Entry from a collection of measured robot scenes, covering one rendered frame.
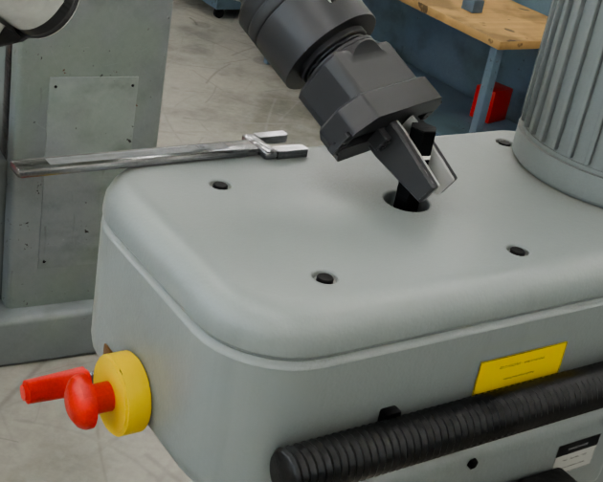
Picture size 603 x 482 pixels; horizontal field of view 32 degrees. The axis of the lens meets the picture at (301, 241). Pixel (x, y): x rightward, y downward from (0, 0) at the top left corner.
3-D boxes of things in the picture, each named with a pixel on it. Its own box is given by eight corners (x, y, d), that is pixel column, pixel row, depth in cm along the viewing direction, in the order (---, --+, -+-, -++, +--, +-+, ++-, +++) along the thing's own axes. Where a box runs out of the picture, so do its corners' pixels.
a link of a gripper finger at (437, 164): (457, 175, 81) (409, 113, 82) (432, 200, 83) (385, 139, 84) (468, 170, 82) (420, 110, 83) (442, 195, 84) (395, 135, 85)
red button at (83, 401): (78, 444, 74) (82, 397, 72) (56, 410, 77) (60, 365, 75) (122, 433, 76) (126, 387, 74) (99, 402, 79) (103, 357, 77)
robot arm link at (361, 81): (395, 152, 90) (314, 47, 93) (468, 78, 84) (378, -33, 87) (306, 185, 81) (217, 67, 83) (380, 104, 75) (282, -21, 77)
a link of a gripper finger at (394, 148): (419, 206, 82) (371, 143, 83) (445, 181, 80) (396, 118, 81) (409, 210, 80) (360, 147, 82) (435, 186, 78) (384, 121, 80)
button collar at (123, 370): (122, 453, 75) (130, 384, 73) (89, 405, 80) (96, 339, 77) (147, 448, 76) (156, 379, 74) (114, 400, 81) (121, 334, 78)
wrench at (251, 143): (23, 186, 74) (24, 174, 74) (4, 163, 77) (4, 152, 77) (306, 156, 88) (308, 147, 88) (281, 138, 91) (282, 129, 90)
